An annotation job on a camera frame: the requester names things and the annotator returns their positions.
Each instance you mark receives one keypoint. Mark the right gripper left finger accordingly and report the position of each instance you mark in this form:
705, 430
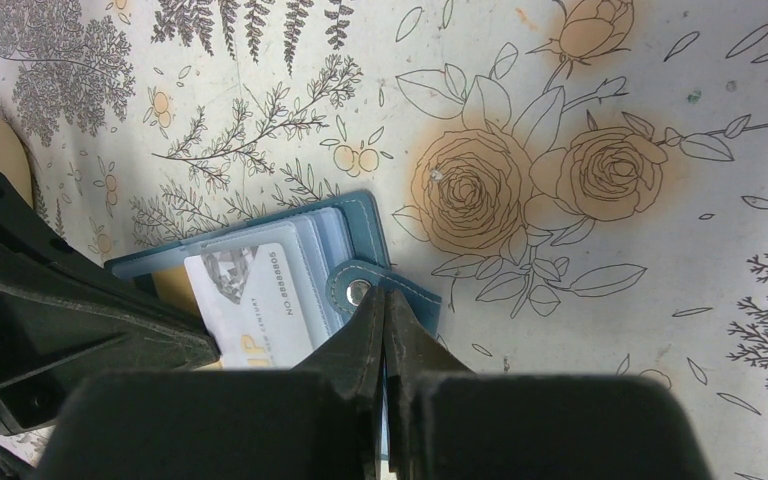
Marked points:
318, 420

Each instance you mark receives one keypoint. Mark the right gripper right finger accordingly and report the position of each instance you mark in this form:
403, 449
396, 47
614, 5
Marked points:
448, 422

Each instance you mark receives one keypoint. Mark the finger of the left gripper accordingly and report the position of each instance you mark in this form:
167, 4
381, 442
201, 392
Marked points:
64, 318

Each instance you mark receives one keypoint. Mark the gold striped credit card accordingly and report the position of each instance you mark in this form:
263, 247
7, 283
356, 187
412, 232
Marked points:
173, 286

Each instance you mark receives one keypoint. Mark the white VIP credit card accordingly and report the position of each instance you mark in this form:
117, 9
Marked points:
248, 301

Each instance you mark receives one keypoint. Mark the blue leather card holder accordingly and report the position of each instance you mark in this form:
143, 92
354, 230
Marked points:
334, 251

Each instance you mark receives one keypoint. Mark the floral patterned table mat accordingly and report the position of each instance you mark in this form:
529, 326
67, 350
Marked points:
583, 183

